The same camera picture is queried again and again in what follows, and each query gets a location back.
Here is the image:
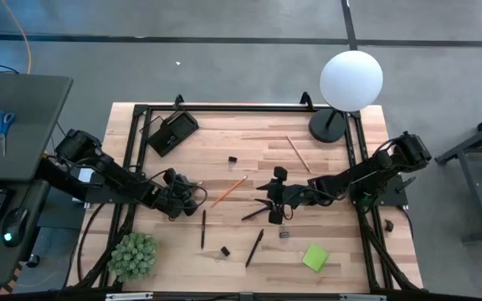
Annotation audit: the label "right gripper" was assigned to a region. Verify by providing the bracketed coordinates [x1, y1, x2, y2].
[254, 166, 311, 226]

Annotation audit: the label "grey side desk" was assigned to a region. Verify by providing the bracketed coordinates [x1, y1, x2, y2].
[0, 70, 74, 182]

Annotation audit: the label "black metal table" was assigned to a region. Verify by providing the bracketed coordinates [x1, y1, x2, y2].
[434, 105, 482, 243]

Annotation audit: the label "black aluminium table frame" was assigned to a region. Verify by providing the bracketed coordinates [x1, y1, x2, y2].
[73, 90, 424, 293]

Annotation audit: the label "black computer mouse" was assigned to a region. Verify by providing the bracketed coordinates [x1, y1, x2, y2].
[0, 207, 30, 248]

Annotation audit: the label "silver metal bracket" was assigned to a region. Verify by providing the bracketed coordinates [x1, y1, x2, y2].
[340, 293, 387, 301]
[105, 292, 155, 301]

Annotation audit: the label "orange pencil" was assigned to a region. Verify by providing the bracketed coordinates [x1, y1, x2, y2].
[210, 175, 249, 209]

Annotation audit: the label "black pen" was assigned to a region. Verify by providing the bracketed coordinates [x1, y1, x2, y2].
[240, 206, 274, 222]
[244, 228, 265, 269]
[200, 209, 208, 251]

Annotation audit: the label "orange cable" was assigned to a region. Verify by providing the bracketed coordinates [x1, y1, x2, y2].
[0, 0, 33, 75]

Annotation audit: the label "white paper label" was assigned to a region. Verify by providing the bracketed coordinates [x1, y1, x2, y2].
[76, 166, 95, 184]

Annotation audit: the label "green artificial potted plant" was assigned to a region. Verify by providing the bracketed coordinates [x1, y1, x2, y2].
[106, 232, 159, 283]

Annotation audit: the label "black cable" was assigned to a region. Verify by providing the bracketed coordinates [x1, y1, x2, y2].
[76, 203, 105, 282]

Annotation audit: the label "black mesh desk organizer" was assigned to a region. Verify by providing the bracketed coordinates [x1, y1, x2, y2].
[146, 109, 201, 159]

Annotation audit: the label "blue handled scissors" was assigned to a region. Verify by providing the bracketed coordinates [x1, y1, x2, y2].
[0, 110, 17, 158]

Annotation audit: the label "green sticky note pad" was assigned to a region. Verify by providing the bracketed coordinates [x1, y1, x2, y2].
[301, 243, 331, 273]

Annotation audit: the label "white globe lamp black base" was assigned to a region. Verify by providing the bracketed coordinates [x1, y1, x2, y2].
[308, 49, 384, 144]

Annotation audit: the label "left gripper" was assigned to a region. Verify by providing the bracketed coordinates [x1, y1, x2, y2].
[156, 166, 200, 219]

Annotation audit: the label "black clamp handle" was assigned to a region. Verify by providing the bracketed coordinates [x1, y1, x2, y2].
[394, 176, 417, 194]

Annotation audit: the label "natural wood pencil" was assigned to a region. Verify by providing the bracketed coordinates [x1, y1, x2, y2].
[285, 134, 312, 174]

